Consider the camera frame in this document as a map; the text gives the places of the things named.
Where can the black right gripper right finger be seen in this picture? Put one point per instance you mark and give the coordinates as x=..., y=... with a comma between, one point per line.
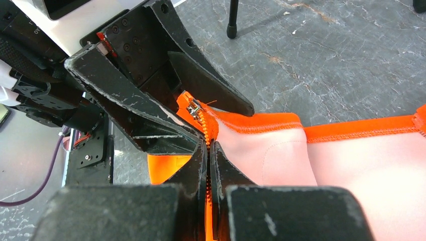
x=242, y=210

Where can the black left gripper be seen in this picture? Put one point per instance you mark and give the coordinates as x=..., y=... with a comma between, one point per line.
x=150, y=57

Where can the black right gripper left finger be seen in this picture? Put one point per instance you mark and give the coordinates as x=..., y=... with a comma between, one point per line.
x=173, y=210

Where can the orange zip jacket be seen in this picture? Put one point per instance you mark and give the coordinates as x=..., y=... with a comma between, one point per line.
x=381, y=161

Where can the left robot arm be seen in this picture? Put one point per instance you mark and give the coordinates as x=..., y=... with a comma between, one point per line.
x=46, y=92

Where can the black tripod music stand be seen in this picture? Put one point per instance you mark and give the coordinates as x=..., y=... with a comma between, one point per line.
x=418, y=7

